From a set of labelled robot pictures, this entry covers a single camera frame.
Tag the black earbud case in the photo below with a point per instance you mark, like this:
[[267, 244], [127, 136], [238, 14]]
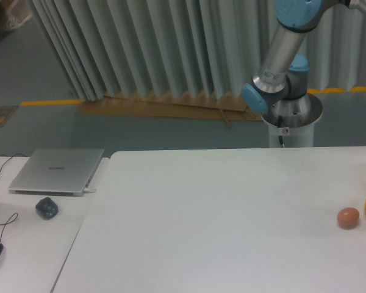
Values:
[[46, 208]]

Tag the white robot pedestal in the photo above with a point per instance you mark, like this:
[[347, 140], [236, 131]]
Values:
[[287, 137]]

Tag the silver closed laptop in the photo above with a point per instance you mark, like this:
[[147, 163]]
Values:
[[57, 171]]

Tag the brown egg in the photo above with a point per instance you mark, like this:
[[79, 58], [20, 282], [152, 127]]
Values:
[[348, 218]]

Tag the flat brown cardboard sheet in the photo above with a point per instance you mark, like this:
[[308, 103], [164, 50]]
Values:
[[227, 109]]

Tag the pale green pleated curtain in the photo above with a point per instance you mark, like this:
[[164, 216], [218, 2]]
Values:
[[209, 47]]

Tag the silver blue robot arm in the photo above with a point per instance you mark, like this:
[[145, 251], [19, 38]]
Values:
[[278, 91]]

